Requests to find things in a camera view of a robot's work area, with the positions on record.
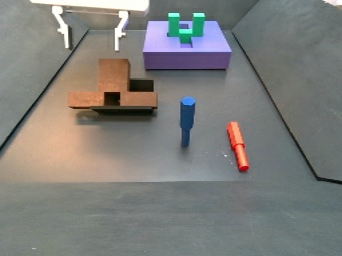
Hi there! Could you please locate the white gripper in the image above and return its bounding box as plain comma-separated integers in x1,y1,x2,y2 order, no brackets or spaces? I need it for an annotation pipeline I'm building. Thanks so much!
30,0,150,51

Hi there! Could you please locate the brown T-shaped block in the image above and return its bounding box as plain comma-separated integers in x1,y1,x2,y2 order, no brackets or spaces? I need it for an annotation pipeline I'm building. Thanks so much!
69,59,144,109

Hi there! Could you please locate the green U-shaped block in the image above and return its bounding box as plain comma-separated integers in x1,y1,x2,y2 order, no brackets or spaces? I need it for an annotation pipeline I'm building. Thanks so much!
168,13,206,44

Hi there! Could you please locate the purple base block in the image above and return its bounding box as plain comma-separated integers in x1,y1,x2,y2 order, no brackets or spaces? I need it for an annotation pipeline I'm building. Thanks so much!
144,21,233,70

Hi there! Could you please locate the blue peg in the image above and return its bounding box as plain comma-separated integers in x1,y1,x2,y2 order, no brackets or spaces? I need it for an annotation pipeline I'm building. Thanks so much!
181,96,197,147

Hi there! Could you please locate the red peg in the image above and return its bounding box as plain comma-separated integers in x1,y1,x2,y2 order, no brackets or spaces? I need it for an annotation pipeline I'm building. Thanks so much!
228,121,250,172

